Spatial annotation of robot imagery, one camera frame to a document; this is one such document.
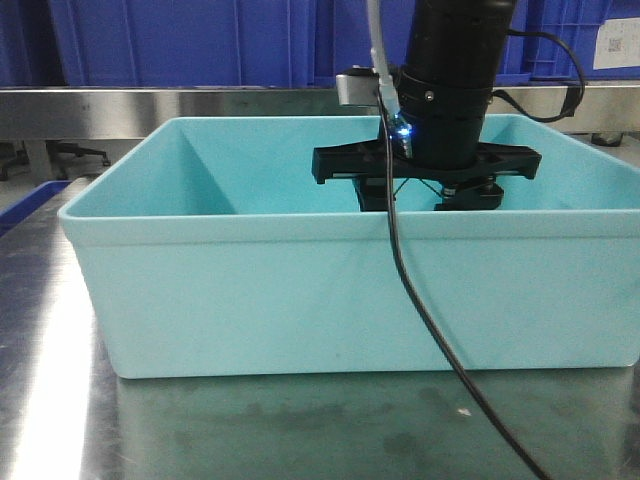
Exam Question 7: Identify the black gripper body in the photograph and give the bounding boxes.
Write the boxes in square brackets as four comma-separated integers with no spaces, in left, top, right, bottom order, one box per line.
[311,121,542,186]

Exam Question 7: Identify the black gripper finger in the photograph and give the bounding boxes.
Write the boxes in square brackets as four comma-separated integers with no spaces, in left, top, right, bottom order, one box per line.
[434,176,504,211]
[352,177,390,212]

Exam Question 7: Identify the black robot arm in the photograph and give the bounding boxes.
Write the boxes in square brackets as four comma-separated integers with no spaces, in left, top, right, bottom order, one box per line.
[312,1,541,211]

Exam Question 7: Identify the blue crate upper shelf right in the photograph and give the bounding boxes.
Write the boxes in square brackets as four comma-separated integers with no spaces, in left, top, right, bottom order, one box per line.
[494,0,640,86]

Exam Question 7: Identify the blue crate shelf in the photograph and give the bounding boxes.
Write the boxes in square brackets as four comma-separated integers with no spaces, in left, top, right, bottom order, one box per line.
[494,0,640,86]
[0,0,416,89]

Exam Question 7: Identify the blue crate upper shelf left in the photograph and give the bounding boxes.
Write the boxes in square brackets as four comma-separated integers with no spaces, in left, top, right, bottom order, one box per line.
[0,0,416,89]

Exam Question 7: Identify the light teal plastic bin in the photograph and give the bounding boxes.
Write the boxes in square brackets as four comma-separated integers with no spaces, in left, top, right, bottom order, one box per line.
[59,115,639,378]

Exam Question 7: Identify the white label on crate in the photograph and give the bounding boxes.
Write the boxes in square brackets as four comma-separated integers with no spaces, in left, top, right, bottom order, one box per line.
[593,17,639,70]

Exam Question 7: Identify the black cable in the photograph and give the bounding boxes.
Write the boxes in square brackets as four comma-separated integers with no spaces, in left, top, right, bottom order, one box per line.
[375,87,554,480]

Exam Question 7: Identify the white cable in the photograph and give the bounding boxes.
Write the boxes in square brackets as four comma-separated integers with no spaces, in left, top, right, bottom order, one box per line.
[366,0,401,114]

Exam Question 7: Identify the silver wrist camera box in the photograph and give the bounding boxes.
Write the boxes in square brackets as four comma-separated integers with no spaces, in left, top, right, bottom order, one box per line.
[335,66,378,107]

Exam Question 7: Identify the stainless steel shelf rail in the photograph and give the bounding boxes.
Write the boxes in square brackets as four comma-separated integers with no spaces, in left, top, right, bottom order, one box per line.
[1,80,639,141]

